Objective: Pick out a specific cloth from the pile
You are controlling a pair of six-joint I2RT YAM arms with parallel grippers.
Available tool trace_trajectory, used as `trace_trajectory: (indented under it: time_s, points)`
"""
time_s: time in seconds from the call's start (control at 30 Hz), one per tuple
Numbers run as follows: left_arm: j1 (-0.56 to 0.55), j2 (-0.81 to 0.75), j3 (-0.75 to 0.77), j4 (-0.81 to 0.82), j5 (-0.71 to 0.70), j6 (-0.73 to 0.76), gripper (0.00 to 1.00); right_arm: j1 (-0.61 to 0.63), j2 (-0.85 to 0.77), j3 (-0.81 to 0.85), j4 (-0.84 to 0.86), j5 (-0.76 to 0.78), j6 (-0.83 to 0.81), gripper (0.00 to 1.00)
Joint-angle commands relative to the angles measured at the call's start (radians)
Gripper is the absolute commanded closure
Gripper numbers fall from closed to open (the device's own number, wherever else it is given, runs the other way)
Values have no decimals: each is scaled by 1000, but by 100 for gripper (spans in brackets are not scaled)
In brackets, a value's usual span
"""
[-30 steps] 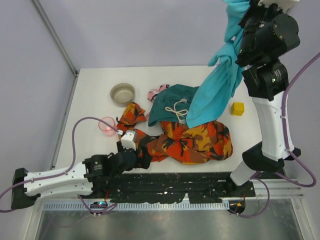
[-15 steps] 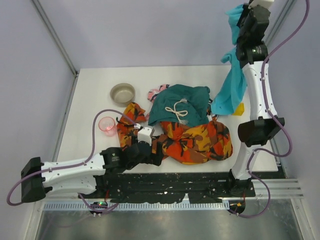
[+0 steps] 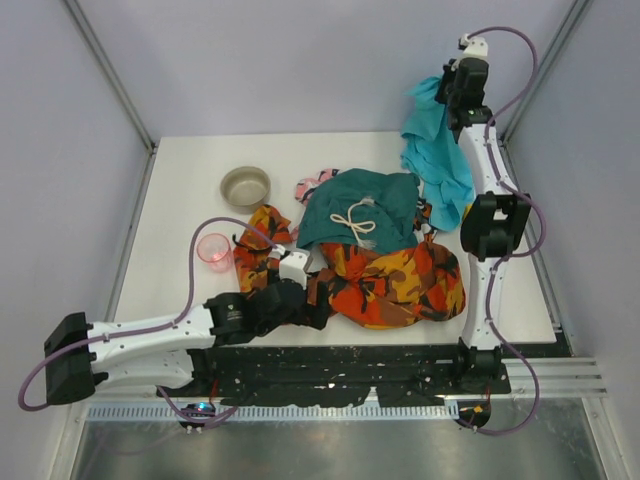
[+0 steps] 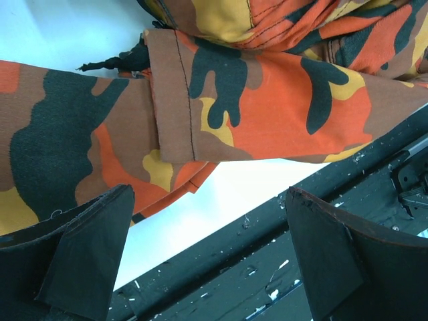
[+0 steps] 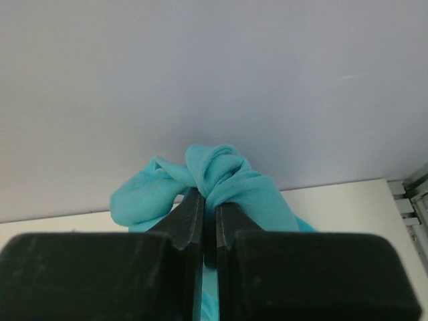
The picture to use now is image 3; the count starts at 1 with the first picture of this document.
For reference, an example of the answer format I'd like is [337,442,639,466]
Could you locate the light blue cloth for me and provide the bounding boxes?
[401,76,474,232]

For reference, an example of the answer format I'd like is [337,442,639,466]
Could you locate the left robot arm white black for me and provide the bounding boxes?
[44,272,331,406]

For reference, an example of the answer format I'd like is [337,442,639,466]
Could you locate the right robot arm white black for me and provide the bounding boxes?
[436,57,531,388]

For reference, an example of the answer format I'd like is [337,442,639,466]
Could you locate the orange camouflage cloth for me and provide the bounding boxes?
[233,205,466,330]

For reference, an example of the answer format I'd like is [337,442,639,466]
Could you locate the pink patterned cloth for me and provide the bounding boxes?
[294,168,341,206]

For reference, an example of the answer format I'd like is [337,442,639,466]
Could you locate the orange black white patterned cloth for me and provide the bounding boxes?
[413,197,437,237]

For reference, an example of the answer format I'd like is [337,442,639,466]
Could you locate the pink transparent plastic cup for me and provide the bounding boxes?
[196,233,233,273]

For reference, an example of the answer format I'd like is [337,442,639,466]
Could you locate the beige round bowl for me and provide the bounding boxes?
[219,166,271,213]

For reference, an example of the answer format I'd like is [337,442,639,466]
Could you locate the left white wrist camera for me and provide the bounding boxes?
[272,245,312,290]

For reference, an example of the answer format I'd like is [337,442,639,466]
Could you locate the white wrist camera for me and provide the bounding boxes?
[458,34,489,61]
[272,245,312,290]

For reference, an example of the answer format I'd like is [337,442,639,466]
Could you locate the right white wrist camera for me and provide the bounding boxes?
[458,34,489,61]

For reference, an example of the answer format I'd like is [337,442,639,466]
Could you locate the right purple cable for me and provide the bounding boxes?
[457,25,549,436]

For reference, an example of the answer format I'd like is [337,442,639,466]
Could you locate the purple cable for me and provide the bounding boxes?
[17,216,281,436]
[457,25,549,436]

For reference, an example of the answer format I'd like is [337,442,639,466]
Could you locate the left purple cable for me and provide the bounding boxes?
[17,216,281,436]

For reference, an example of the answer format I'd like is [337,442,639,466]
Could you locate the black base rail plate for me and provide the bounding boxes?
[169,345,511,408]

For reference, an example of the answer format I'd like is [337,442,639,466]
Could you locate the dark teal drawstring shorts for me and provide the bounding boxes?
[296,168,420,254]

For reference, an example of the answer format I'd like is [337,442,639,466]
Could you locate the right aluminium frame post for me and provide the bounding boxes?
[500,0,593,145]

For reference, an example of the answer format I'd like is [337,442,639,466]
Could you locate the aluminium frame post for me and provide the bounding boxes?
[500,0,593,145]
[60,0,156,154]

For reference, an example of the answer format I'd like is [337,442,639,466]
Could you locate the white slotted cable duct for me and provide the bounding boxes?
[87,401,459,422]

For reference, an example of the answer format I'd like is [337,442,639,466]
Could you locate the left aluminium frame post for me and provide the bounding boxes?
[60,0,156,154]

